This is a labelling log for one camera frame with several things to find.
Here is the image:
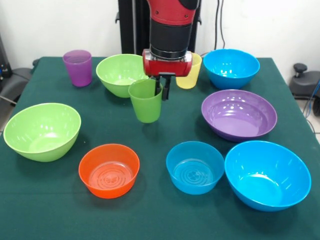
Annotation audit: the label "dark green tablecloth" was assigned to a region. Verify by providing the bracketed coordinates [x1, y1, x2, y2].
[0, 56, 320, 240]

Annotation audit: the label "small blue plastic bowl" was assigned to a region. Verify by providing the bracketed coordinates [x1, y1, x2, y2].
[165, 141, 225, 196]

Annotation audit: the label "yellow plastic cup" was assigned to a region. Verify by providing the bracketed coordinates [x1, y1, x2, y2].
[175, 52, 203, 90]

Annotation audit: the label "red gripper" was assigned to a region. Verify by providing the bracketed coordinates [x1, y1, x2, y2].
[142, 49, 193, 101]

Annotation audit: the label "black equipment casing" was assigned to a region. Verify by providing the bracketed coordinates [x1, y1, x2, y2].
[0, 33, 13, 93]

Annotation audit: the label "grey base with black knob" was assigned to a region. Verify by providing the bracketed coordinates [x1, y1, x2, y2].
[289, 62, 320, 101]

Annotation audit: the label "grey wheeled base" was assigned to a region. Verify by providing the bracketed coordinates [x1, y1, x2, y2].
[0, 67, 32, 106]

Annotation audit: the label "purple plastic cup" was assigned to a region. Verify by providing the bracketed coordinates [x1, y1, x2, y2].
[62, 49, 93, 88]

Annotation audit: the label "blue cable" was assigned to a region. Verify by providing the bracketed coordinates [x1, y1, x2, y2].
[303, 79, 320, 118]

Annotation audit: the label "green plastic bowl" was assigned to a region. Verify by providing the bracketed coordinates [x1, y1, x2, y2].
[95, 53, 151, 99]
[2, 102, 82, 163]

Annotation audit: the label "purple plastic bowl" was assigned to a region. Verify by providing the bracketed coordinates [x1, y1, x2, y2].
[201, 89, 278, 143]

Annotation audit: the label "green plastic cup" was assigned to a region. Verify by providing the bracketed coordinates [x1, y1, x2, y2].
[128, 78, 164, 124]

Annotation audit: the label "black wall cable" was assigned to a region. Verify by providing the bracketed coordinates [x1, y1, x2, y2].
[214, 0, 228, 51]

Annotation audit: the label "small orange plastic bowl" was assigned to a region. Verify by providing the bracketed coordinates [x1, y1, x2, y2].
[78, 143, 141, 200]

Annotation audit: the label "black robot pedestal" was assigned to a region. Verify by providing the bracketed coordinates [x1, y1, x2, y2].
[115, 0, 202, 59]

